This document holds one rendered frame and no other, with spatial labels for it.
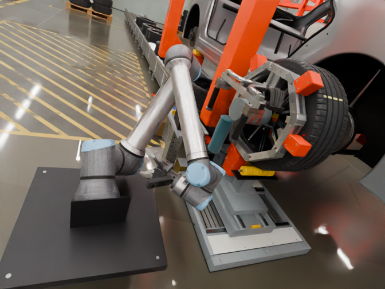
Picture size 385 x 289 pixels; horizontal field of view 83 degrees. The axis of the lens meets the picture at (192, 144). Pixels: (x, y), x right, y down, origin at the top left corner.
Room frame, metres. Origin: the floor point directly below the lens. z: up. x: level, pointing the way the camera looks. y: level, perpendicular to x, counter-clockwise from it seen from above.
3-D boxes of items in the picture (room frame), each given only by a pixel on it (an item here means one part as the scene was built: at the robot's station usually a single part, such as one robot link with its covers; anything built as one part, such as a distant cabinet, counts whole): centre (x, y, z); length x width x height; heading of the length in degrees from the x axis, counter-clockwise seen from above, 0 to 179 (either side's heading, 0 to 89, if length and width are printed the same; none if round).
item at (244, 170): (1.20, -0.45, 0.51); 0.29 x 0.06 x 0.06; 119
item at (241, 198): (1.34, -0.45, 0.32); 0.40 x 0.30 x 0.28; 29
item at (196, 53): (3.50, 0.57, 0.69); 0.52 x 0.17 x 0.35; 119
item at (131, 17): (7.90, 2.93, 0.20); 6.81 x 0.86 x 0.39; 29
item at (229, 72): (1.28, -0.15, 1.03); 0.19 x 0.18 x 0.11; 119
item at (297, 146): (0.99, -0.47, 0.85); 0.09 x 0.08 x 0.07; 29
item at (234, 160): (1.28, -0.34, 0.48); 0.16 x 0.12 x 0.17; 119
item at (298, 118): (1.26, -0.31, 0.85); 0.54 x 0.07 x 0.54; 29
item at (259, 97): (1.11, -0.25, 1.03); 0.19 x 0.18 x 0.11; 119
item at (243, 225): (1.29, -0.48, 0.13); 0.50 x 0.36 x 0.10; 29
